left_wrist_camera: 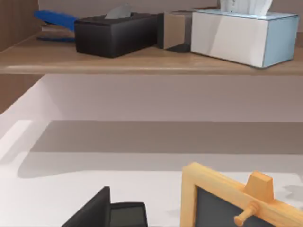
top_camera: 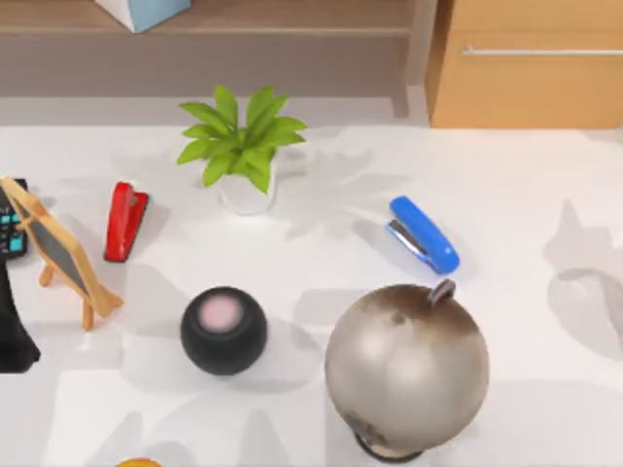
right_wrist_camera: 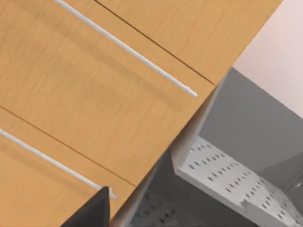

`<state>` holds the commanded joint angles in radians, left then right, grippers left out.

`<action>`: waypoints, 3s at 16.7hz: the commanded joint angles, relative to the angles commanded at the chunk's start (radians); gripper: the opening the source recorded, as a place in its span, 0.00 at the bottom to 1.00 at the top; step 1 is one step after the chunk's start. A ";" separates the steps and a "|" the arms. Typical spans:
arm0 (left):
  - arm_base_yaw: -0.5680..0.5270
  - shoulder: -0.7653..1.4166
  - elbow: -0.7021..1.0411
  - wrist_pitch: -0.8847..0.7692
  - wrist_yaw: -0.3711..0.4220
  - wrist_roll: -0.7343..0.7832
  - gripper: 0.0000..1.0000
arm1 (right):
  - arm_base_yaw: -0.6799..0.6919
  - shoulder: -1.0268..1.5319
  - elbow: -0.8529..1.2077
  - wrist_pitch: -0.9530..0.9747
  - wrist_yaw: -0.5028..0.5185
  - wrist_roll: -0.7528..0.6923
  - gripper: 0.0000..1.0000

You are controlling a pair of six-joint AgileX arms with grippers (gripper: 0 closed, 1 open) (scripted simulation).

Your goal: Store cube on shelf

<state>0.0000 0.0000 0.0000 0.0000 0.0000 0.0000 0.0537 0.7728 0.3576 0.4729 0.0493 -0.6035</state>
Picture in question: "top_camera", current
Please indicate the orange round object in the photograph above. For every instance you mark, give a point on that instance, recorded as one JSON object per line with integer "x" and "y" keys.
{"x": 137, "y": 462}

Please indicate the wooden framed blackboard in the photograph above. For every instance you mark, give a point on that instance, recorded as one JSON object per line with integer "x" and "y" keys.
{"x": 53, "y": 243}

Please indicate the grey brown globe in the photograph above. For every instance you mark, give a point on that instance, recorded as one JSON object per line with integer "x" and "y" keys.
{"x": 406, "y": 370}

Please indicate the black round speaker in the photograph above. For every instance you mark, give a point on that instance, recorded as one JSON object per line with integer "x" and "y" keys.
{"x": 224, "y": 331}

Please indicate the wooden drawer front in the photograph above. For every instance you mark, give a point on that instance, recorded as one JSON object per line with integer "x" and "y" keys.
{"x": 535, "y": 80}

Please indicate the light blue white box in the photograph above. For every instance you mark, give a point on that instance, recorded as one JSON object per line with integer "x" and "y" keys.
{"x": 141, "y": 12}

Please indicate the wooden cupboard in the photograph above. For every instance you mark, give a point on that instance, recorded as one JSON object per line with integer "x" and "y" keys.
{"x": 525, "y": 82}

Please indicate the red stapler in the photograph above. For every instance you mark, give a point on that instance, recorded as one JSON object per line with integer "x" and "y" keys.
{"x": 124, "y": 224}

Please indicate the black calculator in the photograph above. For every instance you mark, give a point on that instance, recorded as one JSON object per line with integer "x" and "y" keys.
{"x": 9, "y": 228}

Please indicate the green plant in white pot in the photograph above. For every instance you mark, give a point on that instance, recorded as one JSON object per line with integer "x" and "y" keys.
{"x": 241, "y": 146}

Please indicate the wooden open shelf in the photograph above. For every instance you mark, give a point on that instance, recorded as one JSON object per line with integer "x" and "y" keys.
{"x": 209, "y": 48}

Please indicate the blue stapler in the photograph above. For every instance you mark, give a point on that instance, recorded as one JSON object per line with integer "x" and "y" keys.
{"x": 423, "y": 233}

